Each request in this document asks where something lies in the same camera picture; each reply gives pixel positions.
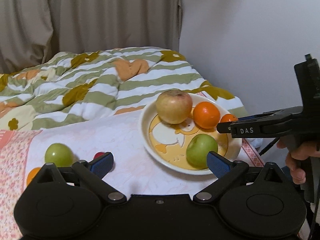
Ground red cherry tomato back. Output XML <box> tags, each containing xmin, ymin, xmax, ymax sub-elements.
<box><xmin>93</xmin><ymin>152</ymin><xmax>105</xmax><ymax>159</ymax></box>

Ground green apple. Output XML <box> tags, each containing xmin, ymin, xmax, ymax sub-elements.
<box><xmin>186</xmin><ymin>134</ymin><xmax>218</xmax><ymax>169</ymax></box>
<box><xmin>44</xmin><ymin>143</ymin><xmax>74</xmax><ymax>167</ymax></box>

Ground small mandarin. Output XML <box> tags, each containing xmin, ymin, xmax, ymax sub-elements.
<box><xmin>220</xmin><ymin>113</ymin><xmax>238</xmax><ymax>123</ymax></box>

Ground large orange back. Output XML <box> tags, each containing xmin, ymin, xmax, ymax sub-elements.
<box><xmin>26</xmin><ymin>167</ymin><xmax>41</xmax><ymax>186</ymax></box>

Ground large orange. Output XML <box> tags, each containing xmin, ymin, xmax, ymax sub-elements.
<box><xmin>193</xmin><ymin>101</ymin><xmax>221</xmax><ymax>129</ymax></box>
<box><xmin>26</xmin><ymin>167</ymin><xmax>41</xmax><ymax>186</ymax></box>

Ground large orange front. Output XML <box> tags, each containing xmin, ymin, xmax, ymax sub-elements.
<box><xmin>193</xmin><ymin>101</ymin><xmax>221</xmax><ymax>129</ymax></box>

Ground large red-yellow apple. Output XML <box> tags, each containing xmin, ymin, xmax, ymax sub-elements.
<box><xmin>156</xmin><ymin>89</ymin><xmax>193</xmax><ymax>125</ymax></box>

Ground person's right hand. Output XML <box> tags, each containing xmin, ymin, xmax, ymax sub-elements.
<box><xmin>285</xmin><ymin>142</ymin><xmax>319</xmax><ymax>185</ymax></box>

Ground white plastic bag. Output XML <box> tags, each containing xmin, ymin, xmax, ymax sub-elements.
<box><xmin>246</xmin><ymin>138</ymin><xmax>263</xmax><ymax>148</ymax></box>

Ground cream plate with cartoon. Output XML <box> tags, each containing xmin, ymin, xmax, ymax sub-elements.
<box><xmin>138</xmin><ymin>101</ymin><xmax>242</xmax><ymax>176</ymax></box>

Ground green striped floral duvet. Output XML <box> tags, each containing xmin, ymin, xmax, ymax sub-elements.
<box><xmin>1</xmin><ymin>47</ymin><xmax>247</xmax><ymax>131</ymax></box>

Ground beige curtains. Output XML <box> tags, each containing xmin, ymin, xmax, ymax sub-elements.
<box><xmin>1</xmin><ymin>0</ymin><xmax>182</xmax><ymax>74</ymax></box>

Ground black cable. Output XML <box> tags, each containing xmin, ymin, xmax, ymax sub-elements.
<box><xmin>258</xmin><ymin>138</ymin><xmax>281</xmax><ymax>156</ymax></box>

